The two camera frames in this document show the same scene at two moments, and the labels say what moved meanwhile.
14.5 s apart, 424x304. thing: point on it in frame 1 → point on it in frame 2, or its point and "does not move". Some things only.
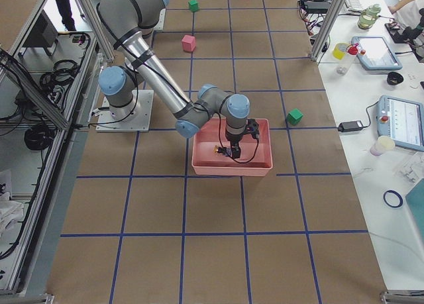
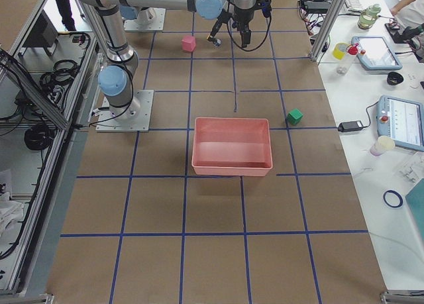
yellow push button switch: x=223 y=150 → x=216 y=42
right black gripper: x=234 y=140 → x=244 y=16
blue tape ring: x=395 y=193 does not move
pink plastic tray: x=256 y=156 does not move
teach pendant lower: x=403 y=120 does not move
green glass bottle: x=368 y=16 does not move
